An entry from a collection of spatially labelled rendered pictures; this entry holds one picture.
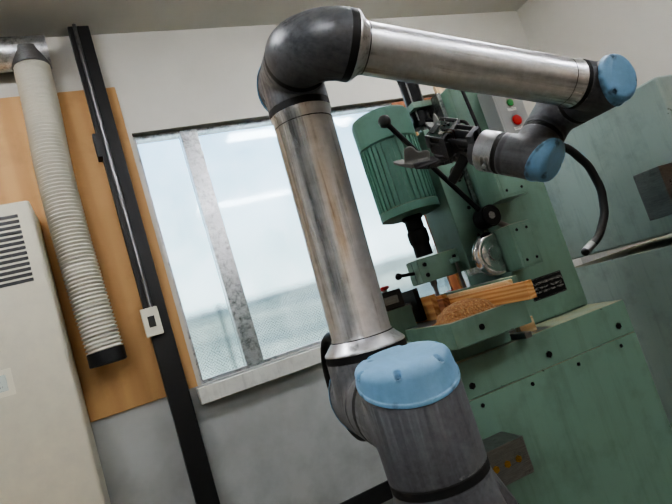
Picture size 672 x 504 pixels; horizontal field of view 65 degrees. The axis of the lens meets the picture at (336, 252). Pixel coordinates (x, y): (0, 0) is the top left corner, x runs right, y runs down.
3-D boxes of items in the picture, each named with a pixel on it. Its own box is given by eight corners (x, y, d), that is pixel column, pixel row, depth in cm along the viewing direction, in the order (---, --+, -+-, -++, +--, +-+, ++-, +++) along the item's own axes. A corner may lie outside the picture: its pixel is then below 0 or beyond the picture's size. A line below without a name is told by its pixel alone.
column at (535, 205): (484, 331, 164) (412, 120, 172) (538, 311, 172) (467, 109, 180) (530, 326, 143) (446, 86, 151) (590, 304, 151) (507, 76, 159)
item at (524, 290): (414, 320, 164) (410, 307, 165) (420, 318, 165) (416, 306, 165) (530, 299, 112) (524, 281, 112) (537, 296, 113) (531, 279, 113)
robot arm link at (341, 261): (365, 466, 84) (247, 28, 88) (336, 442, 101) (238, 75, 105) (448, 434, 88) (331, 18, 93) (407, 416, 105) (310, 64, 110)
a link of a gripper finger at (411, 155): (387, 147, 124) (426, 136, 122) (395, 166, 128) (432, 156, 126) (388, 155, 122) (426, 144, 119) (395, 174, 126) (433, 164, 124)
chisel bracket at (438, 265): (414, 292, 151) (405, 264, 152) (454, 279, 156) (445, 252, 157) (426, 288, 144) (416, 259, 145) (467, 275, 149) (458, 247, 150)
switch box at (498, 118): (494, 145, 152) (475, 94, 154) (521, 139, 156) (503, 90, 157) (506, 136, 146) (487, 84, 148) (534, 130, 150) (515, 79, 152)
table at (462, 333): (335, 364, 167) (329, 346, 168) (416, 335, 178) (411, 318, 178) (421, 364, 111) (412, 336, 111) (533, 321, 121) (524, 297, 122)
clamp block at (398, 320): (357, 353, 146) (347, 322, 147) (398, 339, 151) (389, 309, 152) (376, 352, 132) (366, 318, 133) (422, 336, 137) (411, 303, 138)
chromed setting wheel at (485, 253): (478, 282, 141) (463, 239, 143) (514, 270, 146) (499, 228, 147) (484, 281, 138) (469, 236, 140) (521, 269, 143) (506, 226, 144)
